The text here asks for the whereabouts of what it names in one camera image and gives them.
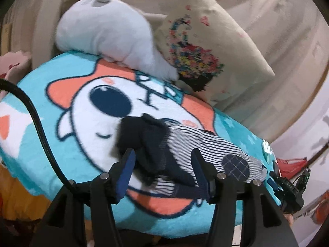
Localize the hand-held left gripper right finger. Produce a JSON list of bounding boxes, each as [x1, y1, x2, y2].
[[191, 148, 300, 247]]

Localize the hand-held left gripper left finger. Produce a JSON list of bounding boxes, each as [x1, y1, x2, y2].
[[29, 148, 137, 247]]

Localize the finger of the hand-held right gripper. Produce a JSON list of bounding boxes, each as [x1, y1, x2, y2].
[[271, 162, 281, 179], [266, 178, 283, 201]]

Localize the striped navy pants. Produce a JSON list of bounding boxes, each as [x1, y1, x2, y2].
[[116, 113, 268, 202]]

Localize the red cloth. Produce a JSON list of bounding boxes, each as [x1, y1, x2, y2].
[[276, 156, 309, 180]]

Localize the teal cartoon printed blanket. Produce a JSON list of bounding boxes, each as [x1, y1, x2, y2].
[[0, 50, 283, 238]]

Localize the orange yellow cloth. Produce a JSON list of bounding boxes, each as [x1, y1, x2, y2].
[[0, 163, 89, 240]]

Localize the beige sofa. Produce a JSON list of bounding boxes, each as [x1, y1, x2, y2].
[[0, 0, 329, 144]]

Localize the beige floral print pillow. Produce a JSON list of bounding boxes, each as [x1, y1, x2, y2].
[[154, 0, 276, 106]]

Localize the white plush toy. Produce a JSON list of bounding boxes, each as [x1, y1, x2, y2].
[[55, 0, 180, 81]]

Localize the pink cloth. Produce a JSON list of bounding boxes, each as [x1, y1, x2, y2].
[[0, 51, 33, 89]]

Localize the black braided cable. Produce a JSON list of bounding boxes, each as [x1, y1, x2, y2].
[[0, 78, 75, 193]]

